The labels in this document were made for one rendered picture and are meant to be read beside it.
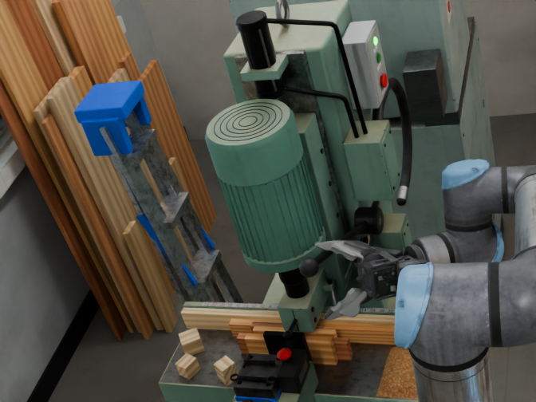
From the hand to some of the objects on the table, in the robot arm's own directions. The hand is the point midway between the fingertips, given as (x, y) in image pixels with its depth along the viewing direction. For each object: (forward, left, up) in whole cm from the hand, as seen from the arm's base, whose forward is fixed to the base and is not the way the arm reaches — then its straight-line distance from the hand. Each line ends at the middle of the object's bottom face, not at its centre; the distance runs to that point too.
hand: (318, 281), depth 185 cm
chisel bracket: (+10, -16, -26) cm, 32 cm away
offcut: (+26, 0, -31) cm, 40 cm away
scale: (+12, -17, -25) cm, 33 cm away
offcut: (+38, -8, -32) cm, 50 cm away
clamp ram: (+12, -2, -30) cm, 32 cm away
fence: (+12, -17, -31) cm, 37 cm away
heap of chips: (-12, -5, -29) cm, 32 cm away
